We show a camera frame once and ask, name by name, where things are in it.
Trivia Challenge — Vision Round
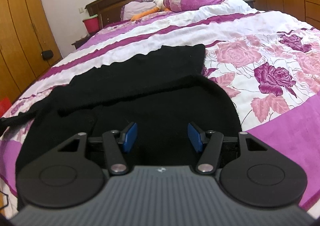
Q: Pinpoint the dark wooden nightstand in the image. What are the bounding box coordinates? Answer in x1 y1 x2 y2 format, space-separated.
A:
72 33 95 49

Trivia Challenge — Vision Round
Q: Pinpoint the red plastic bucket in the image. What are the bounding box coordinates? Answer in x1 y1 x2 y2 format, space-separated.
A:
82 14 100 34

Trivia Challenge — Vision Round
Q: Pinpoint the small black bag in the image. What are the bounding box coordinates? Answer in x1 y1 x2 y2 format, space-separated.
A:
41 50 54 61

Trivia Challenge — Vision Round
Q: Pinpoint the white orange plush toy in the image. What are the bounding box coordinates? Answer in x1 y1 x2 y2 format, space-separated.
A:
130 0 190 22

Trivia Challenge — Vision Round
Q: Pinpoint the red object on floor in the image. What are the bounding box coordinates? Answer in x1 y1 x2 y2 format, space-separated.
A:
0 97 12 117

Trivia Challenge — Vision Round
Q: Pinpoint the purple floral bed quilt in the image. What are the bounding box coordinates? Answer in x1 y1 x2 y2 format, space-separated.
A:
5 0 319 217

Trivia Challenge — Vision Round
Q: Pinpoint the black knit cardigan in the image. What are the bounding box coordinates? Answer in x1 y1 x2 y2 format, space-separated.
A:
0 43 243 179

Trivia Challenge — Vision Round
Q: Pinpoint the lilac pillow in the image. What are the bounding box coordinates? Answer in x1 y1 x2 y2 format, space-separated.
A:
120 1 155 21

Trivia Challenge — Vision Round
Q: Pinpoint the brown wooden wardrobe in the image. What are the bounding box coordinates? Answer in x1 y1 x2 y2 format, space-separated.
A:
1 0 62 102

